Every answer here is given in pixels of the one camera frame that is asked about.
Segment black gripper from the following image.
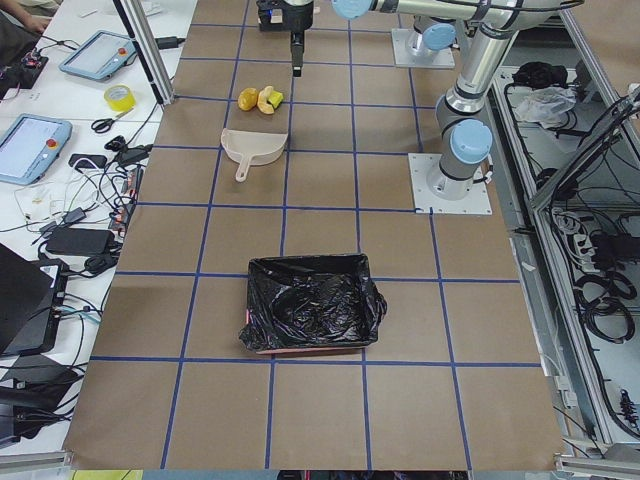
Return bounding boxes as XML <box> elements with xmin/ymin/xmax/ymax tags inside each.
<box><xmin>257</xmin><ymin>0</ymin><xmax>314</xmax><ymax>78</ymax></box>

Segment beige plastic dustpan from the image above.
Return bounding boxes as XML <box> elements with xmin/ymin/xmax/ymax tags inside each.
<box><xmin>221</xmin><ymin>128</ymin><xmax>288</xmax><ymax>182</ymax></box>

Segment yellow green sponge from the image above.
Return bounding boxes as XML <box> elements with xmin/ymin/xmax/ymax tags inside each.
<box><xmin>267</xmin><ymin>90</ymin><xmax>284</xmax><ymax>110</ymax></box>

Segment orange toy potato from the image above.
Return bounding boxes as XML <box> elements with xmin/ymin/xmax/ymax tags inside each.
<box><xmin>237</xmin><ymin>87</ymin><xmax>259</xmax><ymax>111</ymax></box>

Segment black small power brick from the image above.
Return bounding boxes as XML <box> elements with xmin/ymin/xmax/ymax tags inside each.
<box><xmin>155</xmin><ymin>36</ymin><xmax>184</xmax><ymax>50</ymax></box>

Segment yellow tape roll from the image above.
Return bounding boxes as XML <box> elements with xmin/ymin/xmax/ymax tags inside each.
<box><xmin>103</xmin><ymin>84</ymin><xmax>136</xmax><ymax>112</ymax></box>

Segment blue teach pendant far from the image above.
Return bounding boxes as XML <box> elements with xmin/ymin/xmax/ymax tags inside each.
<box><xmin>59</xmin><ymin>30</ymin><xmax>136</xmax><ymax>81</ymax></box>

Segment blue teach pendant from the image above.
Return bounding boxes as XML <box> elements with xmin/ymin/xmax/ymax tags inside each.
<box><xmin>1</xmin><ymin>113</ymin><xmax>73</xmax><ymax>185</ymax></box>
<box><xmin>59</xmin><ymin>30</ymin><xmax>136</xmax><ymax>81</ymax></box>

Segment crumpled white cloth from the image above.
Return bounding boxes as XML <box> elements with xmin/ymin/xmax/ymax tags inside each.
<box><xmin>514</xmin><ymin>86</ymin><xmax>577</xmax><ymax>129</ymax></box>

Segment blue teach pendant near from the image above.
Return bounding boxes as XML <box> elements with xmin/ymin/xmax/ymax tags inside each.
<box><xmin>1</xmin><ymin>113</ymin><xmax>73</xmax><ymax>185</ymax></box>

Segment black power adapter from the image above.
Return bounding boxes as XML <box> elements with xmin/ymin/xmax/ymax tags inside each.
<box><xmin>45</xmin><ymin>228</ymin><xmax>115</xmax><ymax>256</ymax></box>

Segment black laptop computer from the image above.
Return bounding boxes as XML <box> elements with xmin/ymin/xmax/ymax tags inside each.
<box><xmin>1</xmin><ymin>246</ymin><xmax>69</xmax><ymax>357</ymax></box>

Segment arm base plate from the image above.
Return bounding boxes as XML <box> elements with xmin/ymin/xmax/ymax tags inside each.
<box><xmin>408</xmin><ymin>153</ymin><xmax>493</xmax><ymax>216</ymax></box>
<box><xmin>391</xmin><ymin>28</ymin><xmax>455</xmax><ymax>70</ymax></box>

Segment aluminium frame post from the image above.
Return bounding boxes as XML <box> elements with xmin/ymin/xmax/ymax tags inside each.
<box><xmin>113</xmin><ymin>0</ymin><xmax>174</xmax><ymax>106</ymax></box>

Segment black handled scissors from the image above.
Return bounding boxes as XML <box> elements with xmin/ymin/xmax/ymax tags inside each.
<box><xmin>90</xmin><ymin>110</ymin><xmax>129</xmax><ymax>134</ymax></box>

